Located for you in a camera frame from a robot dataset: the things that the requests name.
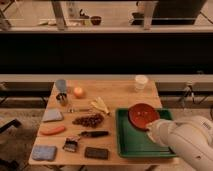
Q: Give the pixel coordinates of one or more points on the orange carrot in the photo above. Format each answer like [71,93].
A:
[53,131]

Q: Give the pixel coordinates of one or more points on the grey blue sponge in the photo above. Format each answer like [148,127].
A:
[52,115]

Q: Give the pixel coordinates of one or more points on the black rectangular block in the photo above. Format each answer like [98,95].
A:
[96,153]

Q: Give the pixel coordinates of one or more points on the metal fork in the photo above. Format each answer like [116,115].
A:
[74,110]

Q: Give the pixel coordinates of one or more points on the red bowl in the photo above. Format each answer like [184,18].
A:
[142,114]

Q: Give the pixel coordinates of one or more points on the bunch of dark grapes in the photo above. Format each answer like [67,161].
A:
[89,121]

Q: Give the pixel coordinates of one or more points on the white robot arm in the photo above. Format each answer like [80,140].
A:
[191,138]

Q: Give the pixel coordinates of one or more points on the white cup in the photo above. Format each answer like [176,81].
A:
[140,82]

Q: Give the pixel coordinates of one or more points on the blue cup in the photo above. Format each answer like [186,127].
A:
[61,85]

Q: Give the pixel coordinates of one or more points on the green plastic tray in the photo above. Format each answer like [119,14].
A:
[134,143]

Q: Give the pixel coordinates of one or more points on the black binder clip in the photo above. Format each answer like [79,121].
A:
[71,145]

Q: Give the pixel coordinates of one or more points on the apple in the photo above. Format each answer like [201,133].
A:
[78,92]

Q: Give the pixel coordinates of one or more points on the yellow bananas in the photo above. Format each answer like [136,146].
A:
[99,104]

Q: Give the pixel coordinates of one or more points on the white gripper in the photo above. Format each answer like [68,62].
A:
[158,131]

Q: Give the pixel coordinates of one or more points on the metal cup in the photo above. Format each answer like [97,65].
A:
[62,99]

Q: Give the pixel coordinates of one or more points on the dark bowl in background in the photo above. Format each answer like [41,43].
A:
[96,20]

